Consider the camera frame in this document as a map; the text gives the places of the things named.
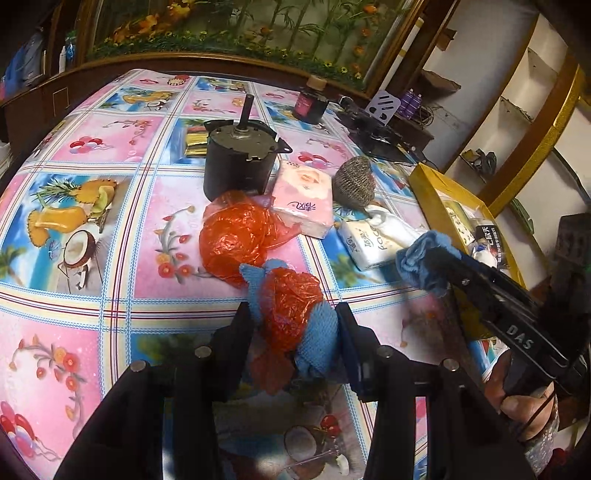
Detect white shelf gold trim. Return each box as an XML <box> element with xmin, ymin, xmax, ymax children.
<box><xmin>438</xmin><ymin>0</ymin><xmax>591</xmax><ymax>232</ymax></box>

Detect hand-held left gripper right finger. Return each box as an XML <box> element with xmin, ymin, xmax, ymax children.
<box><xmin>336</xmin><ymin>302</ymin><xmax>532</xmax><ymax>480</ymax></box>

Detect person's right forearm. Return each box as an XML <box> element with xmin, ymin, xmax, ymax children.
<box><xmin>522</xmin><ymin>406</ymin><xmax>562</xmax><ymax>464</ymax></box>

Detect large black motor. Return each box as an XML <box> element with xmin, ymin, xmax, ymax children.
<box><xmin>203</xmin><ymin>93</ymin><xmax>293</xmax><ymax>202</ymax></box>

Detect small orange plastic bag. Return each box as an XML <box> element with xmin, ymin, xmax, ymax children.
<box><xmin>252</xmin><ymin>270</ymin><xmax>325</xmax><ymax>394</ymax></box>

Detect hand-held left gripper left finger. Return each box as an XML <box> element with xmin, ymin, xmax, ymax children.
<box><xmin>55</xmin><ymin>302</ymin><xmax>254</xmax><ymax>480</ymax></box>

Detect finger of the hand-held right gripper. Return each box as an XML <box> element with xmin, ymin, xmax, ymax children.
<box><xmin>424</xmin><ymin>249</ymin><xmax>504</xmax><ymax>319</ymax></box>
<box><xmin>445</xmin><ymin>248</ymin><xmax>541</xmax><ymax>315</ymax></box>

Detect white spray bottle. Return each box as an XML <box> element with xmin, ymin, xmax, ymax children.
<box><xmin>58</xmin><ymin>32</ymin><xmax>77</xmax><ymax>75</ymax></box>

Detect dark jar with red label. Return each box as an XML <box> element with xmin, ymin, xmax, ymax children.
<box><xmin>292</xmin><ymin>88</ymin><xmax>329</xmax><ymax>125</ymax></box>

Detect purple white phone stand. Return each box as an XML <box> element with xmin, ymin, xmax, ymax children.
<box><xmin>367</xmin><ymin>90</ymin><xmax>405</xmax><ymax>126</ymax></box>

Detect rolled paper tube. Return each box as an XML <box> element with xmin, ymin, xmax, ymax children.
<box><xmin>379</xmin><ymin>16</ymin><xmax>428</xmax><ymax>96</ymax></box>

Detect dark items on shelf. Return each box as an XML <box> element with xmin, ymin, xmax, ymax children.
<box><xmin>462</xmin><ymin>148</ymin><xmax>498</xmax><ymax>175</ymax></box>

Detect white tissue pack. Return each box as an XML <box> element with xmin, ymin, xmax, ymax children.
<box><xmin>336</xmin><ymin>208</ymin><xmax>428</xmax><ymax>272</ymax></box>

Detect yellow cardboard box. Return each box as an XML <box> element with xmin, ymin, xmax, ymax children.
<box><xmin>409</xmin><ymin>162</ymin><xmax>531</xmax><ymax>291</ymax></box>

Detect black device with cables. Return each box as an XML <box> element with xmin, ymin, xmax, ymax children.
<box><xmin>339</xmin><ymin>95</ymin><xmax>402</xmax><ymax>139</ymax></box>

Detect steel wool scourer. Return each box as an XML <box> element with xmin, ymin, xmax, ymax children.
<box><xmin>333</xmin><ymin>156</ymin><xmax>376</xmax><ymax>210</ymax></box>

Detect black packet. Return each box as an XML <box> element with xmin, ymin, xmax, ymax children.
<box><xmin>473</xmin><ymin>224</ymin><xmax>512</xmax><ymax>269</ymax></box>

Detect blue knitted cloth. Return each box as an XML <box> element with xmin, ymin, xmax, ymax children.
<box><xmin>396</xmin><ymin>231</ymin><xmax>462</xmax><ymax>299</ymax></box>
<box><xmin>239</xmin><ymin>258</ymin><xmax>345</xmax><ymax>378</ymax></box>

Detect pink tissue pack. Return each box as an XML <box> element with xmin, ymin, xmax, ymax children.
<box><xmin>268</xmin><ymin>161</ymin><xmax>334</xmax><ymax>240</ymax></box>

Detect fish tank with plants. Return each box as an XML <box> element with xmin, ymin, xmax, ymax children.
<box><xmin>76</xmin><ymin>0</ymin><xmax>430</xmax><ymax>100</ymax></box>

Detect large orange plastic bag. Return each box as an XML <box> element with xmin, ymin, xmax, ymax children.
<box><xmin>198</xmin><ymin>191</ymin><xmax>302</xmax><ymax>289</ymax></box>

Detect person's right hand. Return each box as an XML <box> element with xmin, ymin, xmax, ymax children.
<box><xmin>482</xmin><ymin>360</ymin><xmax>557</xmax><ymax>441</ymax></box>

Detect brown wall shelf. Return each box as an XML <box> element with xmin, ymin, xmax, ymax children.
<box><xmin>421</xmin><ymin>69</ymin><xmax>462</xmax><ymax>92</ymax></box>

